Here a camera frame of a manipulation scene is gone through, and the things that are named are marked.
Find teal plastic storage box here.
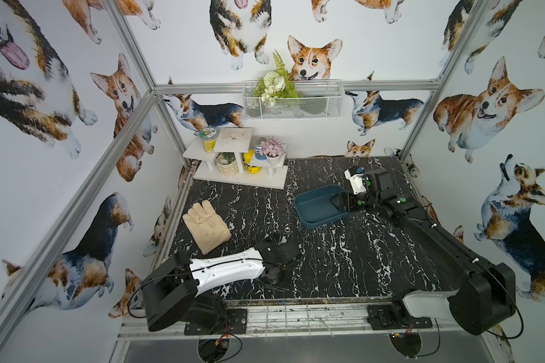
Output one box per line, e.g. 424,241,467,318
295,185,348,229

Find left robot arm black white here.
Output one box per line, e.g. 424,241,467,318
133,239,301,334

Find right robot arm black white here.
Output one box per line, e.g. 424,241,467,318
331,167,521,335

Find beige work glove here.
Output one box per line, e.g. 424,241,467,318
183,200,232,255

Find woven basket with plant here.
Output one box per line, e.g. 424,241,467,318
216,152,239,176

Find yellow round toy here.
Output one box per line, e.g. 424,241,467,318
243,149,263,175

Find white tiered display shelf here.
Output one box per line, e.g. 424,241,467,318
183,128,289,190

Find pink flowers in white pot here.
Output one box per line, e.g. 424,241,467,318
259,137,285,166

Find blue cup on shelf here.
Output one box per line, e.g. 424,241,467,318
253,137,266,160

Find green yellow snack cup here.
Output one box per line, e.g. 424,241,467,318
198,127,219,154

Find green white artificial flowers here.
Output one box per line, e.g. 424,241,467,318
253,50,301,107

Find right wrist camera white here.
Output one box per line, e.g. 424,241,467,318
345,167,366,195

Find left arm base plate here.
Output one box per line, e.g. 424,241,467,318
184,309,248,336

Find white wire wall basket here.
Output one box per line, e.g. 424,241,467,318
242,80,345,120

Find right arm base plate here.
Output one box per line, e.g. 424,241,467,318
366,303,433,331

